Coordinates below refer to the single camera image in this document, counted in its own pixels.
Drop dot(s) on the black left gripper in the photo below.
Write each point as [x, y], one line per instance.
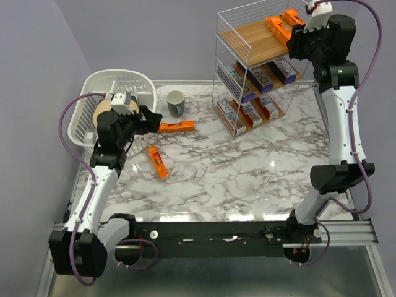
[150, 124]

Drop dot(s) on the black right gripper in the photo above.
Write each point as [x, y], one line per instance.
[297, 37]

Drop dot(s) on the orange toothpaste box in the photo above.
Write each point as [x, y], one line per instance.
[292, 18]
[182, 126]
[157, 162]
[274, 24]

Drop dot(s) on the purple silver toothpaste box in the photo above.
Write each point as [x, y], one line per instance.
[283, 70]
[235, 84]
[255, 79]

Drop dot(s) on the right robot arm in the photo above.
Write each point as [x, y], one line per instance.
[337, 85]

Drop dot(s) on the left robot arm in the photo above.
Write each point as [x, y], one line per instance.
[81, 248]

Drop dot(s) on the dark green ceramic mug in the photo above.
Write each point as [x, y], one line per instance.
[176, 103]

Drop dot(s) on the beige painted plate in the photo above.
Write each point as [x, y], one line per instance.
[105, 105]

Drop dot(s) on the white plastic dish basket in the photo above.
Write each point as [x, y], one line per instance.
[81, 129]

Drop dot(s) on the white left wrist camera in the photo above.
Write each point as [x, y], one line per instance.
[121, 102]

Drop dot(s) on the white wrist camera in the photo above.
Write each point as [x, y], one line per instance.
[121, 102]
[320, 12]

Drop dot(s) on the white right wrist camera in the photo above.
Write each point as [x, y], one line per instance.
[320, 12]

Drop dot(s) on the white wire wooden shelf rack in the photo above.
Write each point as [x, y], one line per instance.
[242, 35]

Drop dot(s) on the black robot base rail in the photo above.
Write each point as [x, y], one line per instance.
[167, 240]

